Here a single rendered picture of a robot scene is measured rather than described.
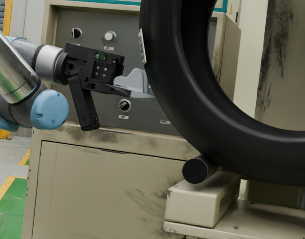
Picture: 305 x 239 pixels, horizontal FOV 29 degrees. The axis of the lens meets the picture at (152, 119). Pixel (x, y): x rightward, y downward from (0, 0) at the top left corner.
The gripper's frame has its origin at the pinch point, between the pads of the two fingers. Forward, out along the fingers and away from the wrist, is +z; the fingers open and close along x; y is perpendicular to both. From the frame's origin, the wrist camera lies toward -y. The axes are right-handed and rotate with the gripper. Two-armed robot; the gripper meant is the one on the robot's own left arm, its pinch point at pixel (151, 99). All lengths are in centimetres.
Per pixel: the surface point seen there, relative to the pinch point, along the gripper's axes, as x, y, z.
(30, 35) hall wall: 776, 13, -439
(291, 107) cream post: 25.8, 4.7, 25.4
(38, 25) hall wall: 780, 32, -431
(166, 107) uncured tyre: -8.8, -0.3, 5.5
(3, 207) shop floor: 293, -123, -176
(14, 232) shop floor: 236, -118, -135
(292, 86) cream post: 25.8, 9.4, 24.5
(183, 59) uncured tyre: -12.1, 8.8, 7.2
